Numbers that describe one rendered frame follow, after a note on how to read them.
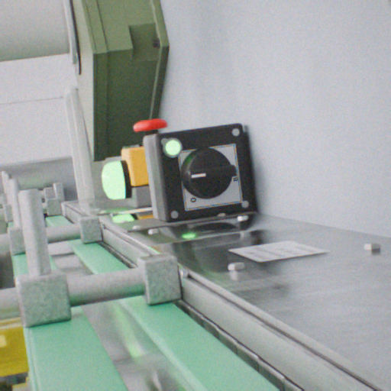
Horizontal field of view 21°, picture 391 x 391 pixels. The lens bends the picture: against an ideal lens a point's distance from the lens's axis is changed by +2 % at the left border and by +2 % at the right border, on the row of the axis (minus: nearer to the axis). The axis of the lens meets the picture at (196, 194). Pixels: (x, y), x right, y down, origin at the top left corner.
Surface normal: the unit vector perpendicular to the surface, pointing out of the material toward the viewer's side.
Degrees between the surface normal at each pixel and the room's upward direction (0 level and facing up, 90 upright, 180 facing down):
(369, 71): 0
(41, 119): 90
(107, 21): 90
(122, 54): 90
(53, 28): 90
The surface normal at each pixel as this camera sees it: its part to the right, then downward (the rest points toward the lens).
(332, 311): -0.13, -0.99
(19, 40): 0.22, 0.59
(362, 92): -0.97, 0.14
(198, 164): 0.18, 0.02
